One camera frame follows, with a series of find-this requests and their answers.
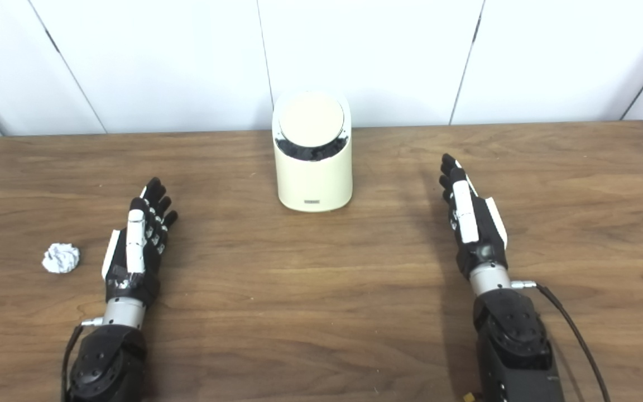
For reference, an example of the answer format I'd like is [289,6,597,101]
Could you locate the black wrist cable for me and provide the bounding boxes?
[60,317,104,402]
[511,280,611,402]

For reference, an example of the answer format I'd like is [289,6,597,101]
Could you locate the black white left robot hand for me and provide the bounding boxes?
[102,177,179,307]

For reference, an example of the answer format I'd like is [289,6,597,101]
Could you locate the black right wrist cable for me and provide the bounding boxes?
[511,280,611,402]

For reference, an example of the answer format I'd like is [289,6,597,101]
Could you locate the cream round bin lid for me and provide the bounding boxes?
[278,92,346,143]

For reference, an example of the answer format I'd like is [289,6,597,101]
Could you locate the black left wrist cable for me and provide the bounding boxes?
[60,317,104,402]

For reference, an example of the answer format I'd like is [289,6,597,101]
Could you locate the white paper ball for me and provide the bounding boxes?
[42,242,81,274]

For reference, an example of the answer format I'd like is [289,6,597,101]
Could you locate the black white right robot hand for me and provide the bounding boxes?
[439,154,509,280]

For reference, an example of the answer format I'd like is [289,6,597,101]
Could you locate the cream-colored desktop bin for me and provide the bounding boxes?
[272,90,354,213]

